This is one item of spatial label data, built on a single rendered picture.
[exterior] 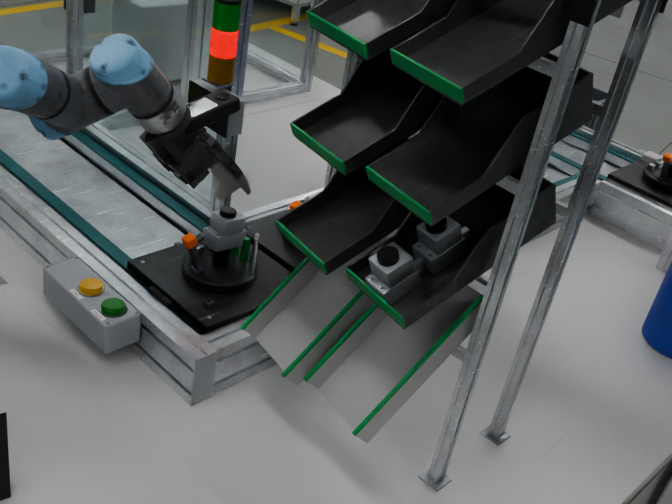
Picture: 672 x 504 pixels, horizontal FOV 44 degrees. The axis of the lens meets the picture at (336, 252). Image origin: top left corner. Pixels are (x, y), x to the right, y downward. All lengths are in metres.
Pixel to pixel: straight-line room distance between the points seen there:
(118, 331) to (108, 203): 0.48
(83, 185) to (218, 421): 0.74
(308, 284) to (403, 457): 0.33
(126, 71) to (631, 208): 1.51
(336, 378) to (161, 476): 0.30
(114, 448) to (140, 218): 0.61
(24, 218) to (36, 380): 0.42
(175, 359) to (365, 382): 0.34
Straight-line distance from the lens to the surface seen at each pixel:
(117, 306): 1.45
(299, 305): 1.35
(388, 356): 1.26
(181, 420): 1.40
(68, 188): 1.91
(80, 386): 1.46
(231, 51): 1.58
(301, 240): 1.24
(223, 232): 1.48
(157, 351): 1.45
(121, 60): 1.19
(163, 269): 1.55
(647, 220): 2.32
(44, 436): 1.38
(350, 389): 1.26
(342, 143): 1.16
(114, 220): 1.80
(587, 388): 1.70
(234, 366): 1.44
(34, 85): 1.13
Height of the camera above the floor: 1.83
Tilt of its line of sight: 31 degrees down
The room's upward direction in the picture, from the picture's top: 11 degrees clockwise
